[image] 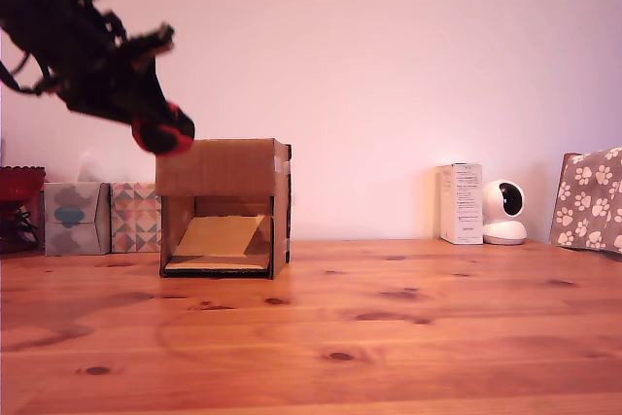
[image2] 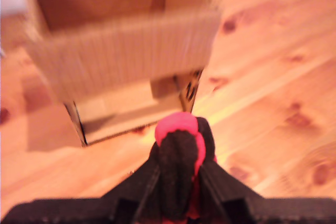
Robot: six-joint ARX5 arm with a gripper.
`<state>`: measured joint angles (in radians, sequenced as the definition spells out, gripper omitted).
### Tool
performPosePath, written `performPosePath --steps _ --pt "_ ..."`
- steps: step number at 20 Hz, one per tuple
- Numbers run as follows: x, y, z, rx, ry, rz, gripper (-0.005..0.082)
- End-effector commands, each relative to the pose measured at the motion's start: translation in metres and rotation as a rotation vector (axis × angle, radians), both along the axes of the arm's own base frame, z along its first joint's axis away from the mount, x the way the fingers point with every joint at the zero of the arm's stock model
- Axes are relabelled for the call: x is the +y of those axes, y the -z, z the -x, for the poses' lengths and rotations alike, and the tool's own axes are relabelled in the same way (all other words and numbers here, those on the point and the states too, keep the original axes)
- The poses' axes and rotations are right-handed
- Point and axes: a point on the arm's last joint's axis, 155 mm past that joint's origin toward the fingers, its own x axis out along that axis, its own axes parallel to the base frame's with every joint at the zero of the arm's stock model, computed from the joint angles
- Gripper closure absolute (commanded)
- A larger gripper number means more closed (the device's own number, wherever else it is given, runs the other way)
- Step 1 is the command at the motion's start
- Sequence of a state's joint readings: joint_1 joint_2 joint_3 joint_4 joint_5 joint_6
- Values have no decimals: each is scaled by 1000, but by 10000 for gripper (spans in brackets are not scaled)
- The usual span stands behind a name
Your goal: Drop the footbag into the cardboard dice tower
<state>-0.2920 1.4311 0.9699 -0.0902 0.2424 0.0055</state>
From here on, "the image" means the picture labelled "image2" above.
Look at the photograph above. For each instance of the red and black footbag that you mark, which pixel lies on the red and black footbag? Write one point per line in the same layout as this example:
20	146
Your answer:
178	155

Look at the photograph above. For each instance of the cardboard dice tower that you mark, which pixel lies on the cardboard dice tower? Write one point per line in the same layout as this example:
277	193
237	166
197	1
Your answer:
123	51

